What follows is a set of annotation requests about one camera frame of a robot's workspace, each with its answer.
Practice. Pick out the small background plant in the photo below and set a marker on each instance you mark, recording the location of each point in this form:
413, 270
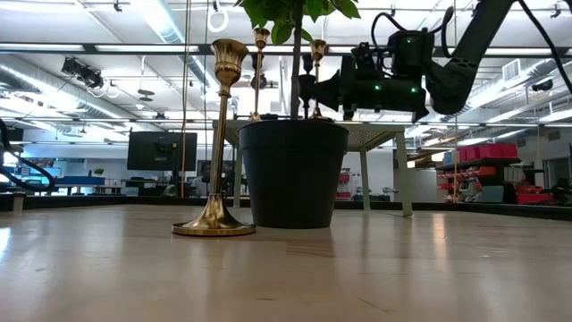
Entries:
98, 172

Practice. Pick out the black overhead crossbar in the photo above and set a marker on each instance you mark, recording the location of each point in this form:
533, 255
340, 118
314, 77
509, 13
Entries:
203, 49

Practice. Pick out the tall gold candlestick holder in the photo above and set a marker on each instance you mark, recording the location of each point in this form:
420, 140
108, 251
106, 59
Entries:
214, 214

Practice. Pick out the red tool cart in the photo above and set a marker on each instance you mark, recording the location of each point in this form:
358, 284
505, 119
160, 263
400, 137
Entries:
344, 179

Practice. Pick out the black ceiling spotlight cluster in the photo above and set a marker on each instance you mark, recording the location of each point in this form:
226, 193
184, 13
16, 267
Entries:
85, 73

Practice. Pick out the red storage bins row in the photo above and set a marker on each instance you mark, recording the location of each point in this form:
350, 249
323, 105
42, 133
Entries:
491, 152

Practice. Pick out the short gold candlestick holder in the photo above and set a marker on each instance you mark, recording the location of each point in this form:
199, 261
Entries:
318, 49

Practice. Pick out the black table edge rail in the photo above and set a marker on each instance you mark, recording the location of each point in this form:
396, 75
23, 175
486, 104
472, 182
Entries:
491, 209

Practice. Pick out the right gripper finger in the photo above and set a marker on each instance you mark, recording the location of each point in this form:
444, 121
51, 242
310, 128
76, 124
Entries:
330, 91

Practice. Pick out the small white post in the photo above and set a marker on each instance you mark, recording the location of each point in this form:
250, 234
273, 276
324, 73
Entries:
18, 203

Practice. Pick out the blue background table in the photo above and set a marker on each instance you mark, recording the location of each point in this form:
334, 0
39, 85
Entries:
78, 180

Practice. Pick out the black computer monitor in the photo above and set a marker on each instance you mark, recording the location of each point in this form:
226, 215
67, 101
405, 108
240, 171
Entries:
152, 149

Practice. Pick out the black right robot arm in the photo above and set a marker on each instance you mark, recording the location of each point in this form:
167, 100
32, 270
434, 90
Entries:
456, 76

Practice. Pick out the short black candlestick holder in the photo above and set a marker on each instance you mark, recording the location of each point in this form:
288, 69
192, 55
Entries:
307, 87

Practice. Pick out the round black ceiling fixture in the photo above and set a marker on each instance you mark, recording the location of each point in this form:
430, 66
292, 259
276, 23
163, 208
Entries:
264, 82

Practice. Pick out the black plant pot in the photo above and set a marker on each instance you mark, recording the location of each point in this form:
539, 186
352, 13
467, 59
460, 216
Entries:
290, 179

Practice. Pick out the green leafy potted tree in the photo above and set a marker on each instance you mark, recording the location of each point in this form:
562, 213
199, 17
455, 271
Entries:
295, 80

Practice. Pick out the black storage shelf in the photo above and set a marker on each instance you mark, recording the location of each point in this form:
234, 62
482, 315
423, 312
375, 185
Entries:
500, 161

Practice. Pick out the red storage bin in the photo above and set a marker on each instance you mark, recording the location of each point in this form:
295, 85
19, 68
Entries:
534, 198

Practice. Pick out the small pale green table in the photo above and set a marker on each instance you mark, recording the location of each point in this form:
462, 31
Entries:
403, 179

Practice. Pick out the medium gold candlestick holder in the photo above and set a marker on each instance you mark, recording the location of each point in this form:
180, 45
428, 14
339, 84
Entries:
261, 38

